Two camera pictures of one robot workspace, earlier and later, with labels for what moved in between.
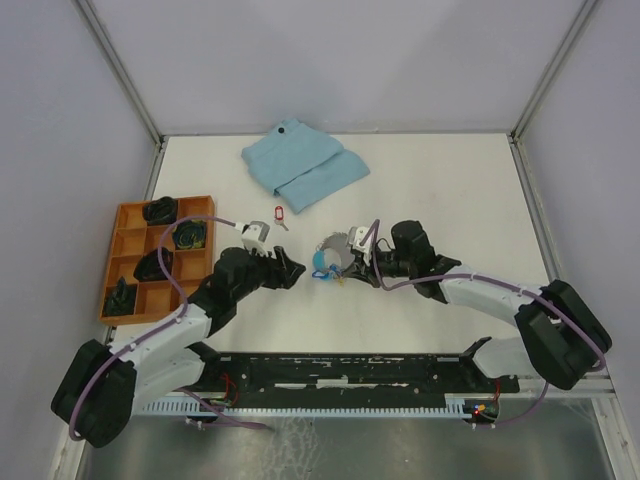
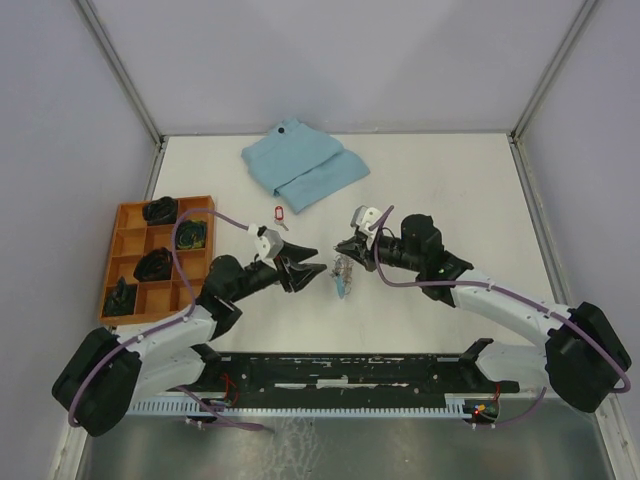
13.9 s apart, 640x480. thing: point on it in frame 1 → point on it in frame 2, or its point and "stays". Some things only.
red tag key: [278, 217] stays
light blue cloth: [302, 166] stays
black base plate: [350, 377] stays
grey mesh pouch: [339, 242] → [340, 286]
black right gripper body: [369, 272] → [367, 254]
